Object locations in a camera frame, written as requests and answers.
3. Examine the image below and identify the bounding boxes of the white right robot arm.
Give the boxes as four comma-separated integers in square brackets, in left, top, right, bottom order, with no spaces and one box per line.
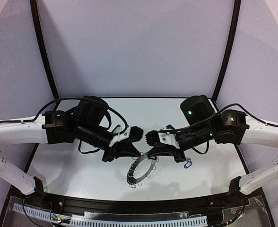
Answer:
[146,95,278,195]

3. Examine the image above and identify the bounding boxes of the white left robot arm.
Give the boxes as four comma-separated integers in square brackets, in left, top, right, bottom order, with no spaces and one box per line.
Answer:
[0,96,143,197]

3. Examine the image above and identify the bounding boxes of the silver key blue tag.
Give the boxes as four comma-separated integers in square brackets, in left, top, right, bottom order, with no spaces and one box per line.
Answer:
[183,157,193,169]

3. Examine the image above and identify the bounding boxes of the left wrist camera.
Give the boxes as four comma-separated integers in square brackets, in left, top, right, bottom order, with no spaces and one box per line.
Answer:
[109,125,144,147]

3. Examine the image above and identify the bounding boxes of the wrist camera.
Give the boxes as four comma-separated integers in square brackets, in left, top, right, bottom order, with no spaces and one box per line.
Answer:
[109,125,144,147]
[145,130,180,149]

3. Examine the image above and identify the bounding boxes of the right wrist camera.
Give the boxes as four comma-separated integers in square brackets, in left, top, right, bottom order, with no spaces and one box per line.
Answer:
[145,130,180,149]

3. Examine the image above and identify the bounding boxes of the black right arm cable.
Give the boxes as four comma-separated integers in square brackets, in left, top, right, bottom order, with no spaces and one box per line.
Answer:
[159,103,278,133]

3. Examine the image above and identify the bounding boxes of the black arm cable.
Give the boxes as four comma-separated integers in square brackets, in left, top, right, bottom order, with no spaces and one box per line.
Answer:
[159,103,278,133]
[0,96,130,154]

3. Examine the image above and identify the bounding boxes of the white slotted cable duct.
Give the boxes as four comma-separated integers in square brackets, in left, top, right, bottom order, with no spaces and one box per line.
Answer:
[11,203,208,227]

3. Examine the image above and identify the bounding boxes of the black front rail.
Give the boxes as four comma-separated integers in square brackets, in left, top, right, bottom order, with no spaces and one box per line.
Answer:
[46,193,231,214]

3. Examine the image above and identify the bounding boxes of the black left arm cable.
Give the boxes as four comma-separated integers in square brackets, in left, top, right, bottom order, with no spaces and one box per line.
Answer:
[0,96,130,154]

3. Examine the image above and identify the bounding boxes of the black right frame post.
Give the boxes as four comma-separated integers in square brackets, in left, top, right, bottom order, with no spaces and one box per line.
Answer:
[211,0,241,103]

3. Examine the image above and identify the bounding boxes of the black frame post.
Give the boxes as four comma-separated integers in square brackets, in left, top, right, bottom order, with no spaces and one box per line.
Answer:
[29,0,59,99]
[211,0,241,103]

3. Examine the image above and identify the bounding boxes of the black left frame post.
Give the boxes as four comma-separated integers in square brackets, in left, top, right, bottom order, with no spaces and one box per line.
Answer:
[29,0,59,99]

